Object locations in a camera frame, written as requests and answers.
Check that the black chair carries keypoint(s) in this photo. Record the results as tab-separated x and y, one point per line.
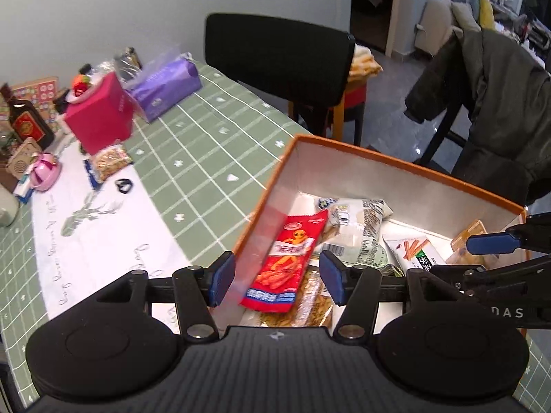
443	131
275	56

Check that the red orange toy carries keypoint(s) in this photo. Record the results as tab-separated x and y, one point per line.
81	85

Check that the pink round container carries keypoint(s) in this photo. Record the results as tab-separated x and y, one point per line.
46	172

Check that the white snack packet orange sticks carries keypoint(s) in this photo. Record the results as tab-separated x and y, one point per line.
413	251

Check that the white cup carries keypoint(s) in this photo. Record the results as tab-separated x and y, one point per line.
7	208

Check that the wooden speaker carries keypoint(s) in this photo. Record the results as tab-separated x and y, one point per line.
23	159

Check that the white labelled bread packet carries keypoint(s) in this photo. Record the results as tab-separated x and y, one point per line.
370	228

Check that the black clip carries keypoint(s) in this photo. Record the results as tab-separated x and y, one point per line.
124	186

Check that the red snack packet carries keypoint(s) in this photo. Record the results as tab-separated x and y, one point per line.
284	262

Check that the small clear bread packet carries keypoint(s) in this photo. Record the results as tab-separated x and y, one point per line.
326	202

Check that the wooden dotted board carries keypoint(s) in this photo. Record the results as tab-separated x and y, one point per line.
41	92

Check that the dark foil packet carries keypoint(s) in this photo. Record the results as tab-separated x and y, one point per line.
128	62

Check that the red box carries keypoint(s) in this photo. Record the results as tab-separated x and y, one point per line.
99	112

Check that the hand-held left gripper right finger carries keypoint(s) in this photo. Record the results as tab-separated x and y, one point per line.
331	277

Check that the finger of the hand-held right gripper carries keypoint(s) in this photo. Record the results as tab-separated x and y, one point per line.
490	244
495	274

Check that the yellow pillow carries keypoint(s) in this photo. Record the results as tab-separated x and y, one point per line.
485	10

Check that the orange cardboard box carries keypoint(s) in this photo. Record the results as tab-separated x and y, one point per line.
301	167

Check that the purple tissue pack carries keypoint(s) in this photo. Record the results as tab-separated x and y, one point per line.
163	81

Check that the beige sofa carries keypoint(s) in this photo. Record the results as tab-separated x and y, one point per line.
434	21

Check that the wooden stool red cushion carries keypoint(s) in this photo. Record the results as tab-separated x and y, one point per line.
355	99

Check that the clear nut snack packet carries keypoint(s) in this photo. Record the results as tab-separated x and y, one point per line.
109	161

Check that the clear cracker packet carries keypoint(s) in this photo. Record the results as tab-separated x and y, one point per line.
316	301

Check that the chair with dark jacket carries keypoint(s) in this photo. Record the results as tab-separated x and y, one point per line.
495	107

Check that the yellow cloth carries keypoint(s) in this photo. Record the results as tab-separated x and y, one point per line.
363	62

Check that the blue packet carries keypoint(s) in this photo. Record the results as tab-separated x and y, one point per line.
25	189

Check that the dark bottle red label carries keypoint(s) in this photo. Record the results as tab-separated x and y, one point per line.
26	124

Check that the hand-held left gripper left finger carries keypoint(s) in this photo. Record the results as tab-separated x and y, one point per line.
224	277

